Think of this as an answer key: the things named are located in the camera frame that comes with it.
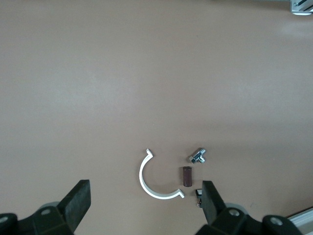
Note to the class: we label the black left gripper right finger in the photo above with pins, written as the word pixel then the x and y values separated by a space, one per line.
pixel 215 213

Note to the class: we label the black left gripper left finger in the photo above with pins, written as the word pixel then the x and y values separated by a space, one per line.
pixel 71 210

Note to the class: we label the brown cylindrical part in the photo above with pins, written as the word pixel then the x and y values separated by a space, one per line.
pixel 187 177

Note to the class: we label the silver metal tee fitting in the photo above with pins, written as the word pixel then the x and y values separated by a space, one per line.
pixel 196 155

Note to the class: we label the white semicircular pipe clamp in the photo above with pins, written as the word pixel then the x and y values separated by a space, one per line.
pixel 143 181

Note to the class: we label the small black switch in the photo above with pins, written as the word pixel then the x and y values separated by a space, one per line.
pixel 198 192

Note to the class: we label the grey metal table bracket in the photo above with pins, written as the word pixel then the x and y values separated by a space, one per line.
pixel 302 13

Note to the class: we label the aluminium profile post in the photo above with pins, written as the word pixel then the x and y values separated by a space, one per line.
pixel 303 5

